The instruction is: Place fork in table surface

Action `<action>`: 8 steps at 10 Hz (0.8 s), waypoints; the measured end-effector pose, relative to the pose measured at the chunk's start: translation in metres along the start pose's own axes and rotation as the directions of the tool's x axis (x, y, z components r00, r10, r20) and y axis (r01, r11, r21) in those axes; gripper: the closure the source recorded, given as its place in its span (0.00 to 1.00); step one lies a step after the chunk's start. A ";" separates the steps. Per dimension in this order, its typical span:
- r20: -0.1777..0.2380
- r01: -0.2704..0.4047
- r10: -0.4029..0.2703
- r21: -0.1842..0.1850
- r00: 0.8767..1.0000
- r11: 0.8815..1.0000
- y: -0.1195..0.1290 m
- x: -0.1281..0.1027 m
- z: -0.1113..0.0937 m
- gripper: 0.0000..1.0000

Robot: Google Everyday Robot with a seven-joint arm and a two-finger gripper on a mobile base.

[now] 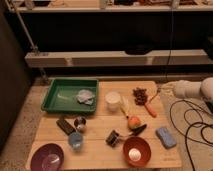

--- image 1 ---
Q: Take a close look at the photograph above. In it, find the crumpled white cloth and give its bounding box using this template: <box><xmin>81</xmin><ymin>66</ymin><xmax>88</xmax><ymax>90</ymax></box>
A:
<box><xmin>76</xmin><ymin>89</ymin><xmax>95</xmax><ymax>105</ymax></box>

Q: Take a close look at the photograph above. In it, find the white lower shelf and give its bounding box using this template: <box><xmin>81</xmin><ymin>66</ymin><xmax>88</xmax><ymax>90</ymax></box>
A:
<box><xmin>25</xmin><ymin>49</ymin><xmax>213</xmax><ymax>68</ymax></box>

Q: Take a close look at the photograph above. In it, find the metal diagonal pole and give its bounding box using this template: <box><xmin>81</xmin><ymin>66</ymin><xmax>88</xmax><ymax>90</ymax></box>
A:
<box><xmin>8</xmin><ymin>0</ymin><xmax>49</xmax><ymax>84</ymax></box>

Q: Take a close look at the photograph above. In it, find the white plastic cup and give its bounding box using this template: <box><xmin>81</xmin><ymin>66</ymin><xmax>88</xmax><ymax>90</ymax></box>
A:
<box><xmin>105</xmin><ymin>91</ymin><xmax>121</xmax><ymax>112</ymax></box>

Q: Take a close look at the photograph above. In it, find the orange fruit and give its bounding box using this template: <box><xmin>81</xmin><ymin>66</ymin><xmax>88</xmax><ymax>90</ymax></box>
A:
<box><xmin>128</xmin><ymin>116</ymin><xmax>141</xmax><ymax>129</ymax></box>

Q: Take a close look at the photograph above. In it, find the dark red grape bunch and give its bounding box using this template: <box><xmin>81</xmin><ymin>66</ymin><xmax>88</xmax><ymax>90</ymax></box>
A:
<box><xmin>133</xmin><ymin>87</ymin><xmax>148</xmax><ymax>106</ymax></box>

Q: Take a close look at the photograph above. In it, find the yellow handled brush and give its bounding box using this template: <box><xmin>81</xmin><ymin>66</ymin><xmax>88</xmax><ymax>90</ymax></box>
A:
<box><xmin>120</xmin><ymin>96</ymin><xmax>129</xmax><ymax>118</ymax></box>

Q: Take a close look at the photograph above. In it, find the blue glass cup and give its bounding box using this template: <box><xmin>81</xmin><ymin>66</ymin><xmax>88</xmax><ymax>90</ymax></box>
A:
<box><xmin>68</xmin><ymin>132</ymin><xmax>83</xmax><ymax>150</ymax></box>

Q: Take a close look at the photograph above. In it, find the orange handled fork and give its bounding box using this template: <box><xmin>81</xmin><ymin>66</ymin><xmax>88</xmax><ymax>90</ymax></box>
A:
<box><xmin>145</xmin><ymin>88</ymin><xmax>161</xmax><ymax>118</ymax></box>

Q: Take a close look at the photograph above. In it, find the white upper shelf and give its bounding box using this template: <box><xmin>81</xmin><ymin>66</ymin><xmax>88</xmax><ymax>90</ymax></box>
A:
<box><xmin>4</xmin><ymin>0</ymin><xmax>213</xmax><ymax>14</ymax></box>

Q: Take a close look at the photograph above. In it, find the black object on shelf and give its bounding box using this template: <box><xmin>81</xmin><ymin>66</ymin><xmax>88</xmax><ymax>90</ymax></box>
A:
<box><xmin>125</xmin><ymin>38</ymin><xmax>154</xmax><ymax>55</ymax></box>

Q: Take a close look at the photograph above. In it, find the white egg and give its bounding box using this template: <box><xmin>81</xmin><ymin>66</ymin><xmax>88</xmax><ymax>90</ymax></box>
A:
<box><xmin>129</xmin><ymin>148</ymin><xmax>141</xmax><ymax>161</ymax></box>

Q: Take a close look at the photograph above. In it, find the white shelf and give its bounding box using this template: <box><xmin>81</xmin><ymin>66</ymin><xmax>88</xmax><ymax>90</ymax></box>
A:
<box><xmin>25</xmin><ymin>49</ymin><xmax>213</xmax><ymax>68</ymax></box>
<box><xmin>4</xmin><ymin>0</ymin><xmax>213</xmax><ymax>14</ymax></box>

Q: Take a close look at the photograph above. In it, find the black cable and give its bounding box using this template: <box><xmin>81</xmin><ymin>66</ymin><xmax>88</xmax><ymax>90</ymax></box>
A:
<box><xmin>168</xmin><ymin>98</ymin><xmax>213</xmax><ymax>171</ymax></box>

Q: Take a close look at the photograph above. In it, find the green plastic tray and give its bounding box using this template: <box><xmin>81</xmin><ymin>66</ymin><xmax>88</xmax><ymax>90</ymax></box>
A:
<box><xmin>41</xmin><ymin>78</ymin><xmax>99</xmax><ymax>115</ymax></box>

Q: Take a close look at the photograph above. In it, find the blue sponge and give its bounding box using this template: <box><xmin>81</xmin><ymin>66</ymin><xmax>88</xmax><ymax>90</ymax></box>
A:
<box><xmin>156</xmin><ymin>127</ymin><xmax>177</xmax><ymax>149</ymax></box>

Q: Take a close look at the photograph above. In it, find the dark green cucumber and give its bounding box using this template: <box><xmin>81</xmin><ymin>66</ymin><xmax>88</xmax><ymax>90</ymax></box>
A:
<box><xmin>130</xmin><ymin>124</ymin><xmax>147</xmax><ymax>136</ymax></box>

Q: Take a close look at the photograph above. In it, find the red bowl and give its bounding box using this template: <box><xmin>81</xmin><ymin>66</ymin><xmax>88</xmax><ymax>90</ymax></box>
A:
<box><xmin>123</xmin><ymin>137</ymin><xmax>151</xmax><ymax>167</ymax></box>

